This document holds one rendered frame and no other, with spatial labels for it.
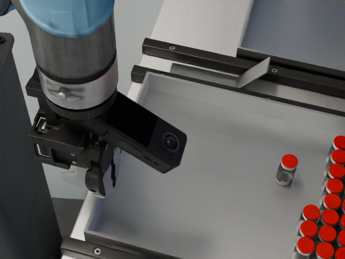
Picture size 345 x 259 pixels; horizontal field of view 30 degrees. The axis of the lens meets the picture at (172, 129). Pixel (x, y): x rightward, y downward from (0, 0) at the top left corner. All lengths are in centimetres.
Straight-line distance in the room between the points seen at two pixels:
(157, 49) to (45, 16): 46
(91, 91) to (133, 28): 166
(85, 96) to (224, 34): 46
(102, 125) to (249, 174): 29
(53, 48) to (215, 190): 38
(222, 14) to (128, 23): 123
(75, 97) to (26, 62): 158
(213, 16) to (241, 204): 34
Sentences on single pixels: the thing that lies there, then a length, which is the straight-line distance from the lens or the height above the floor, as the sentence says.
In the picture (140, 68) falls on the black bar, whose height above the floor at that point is 90.
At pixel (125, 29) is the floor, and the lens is 224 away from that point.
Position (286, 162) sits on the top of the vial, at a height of 93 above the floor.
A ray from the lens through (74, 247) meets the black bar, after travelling 79.
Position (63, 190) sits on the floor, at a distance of 187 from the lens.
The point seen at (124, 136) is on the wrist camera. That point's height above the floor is 108.
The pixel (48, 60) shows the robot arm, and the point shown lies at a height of 119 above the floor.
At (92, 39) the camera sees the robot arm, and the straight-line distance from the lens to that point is 54.
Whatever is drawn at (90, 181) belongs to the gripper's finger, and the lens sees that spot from 70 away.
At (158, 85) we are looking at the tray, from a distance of 93.
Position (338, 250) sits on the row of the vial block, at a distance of 78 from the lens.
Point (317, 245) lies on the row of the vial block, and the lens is 78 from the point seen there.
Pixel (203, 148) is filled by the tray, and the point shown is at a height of 88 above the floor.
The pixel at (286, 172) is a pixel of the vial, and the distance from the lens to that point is 84.
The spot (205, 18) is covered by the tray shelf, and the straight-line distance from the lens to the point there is 104.
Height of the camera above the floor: 162
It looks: 55 degrees down
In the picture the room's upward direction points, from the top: 2 degrees clockwise
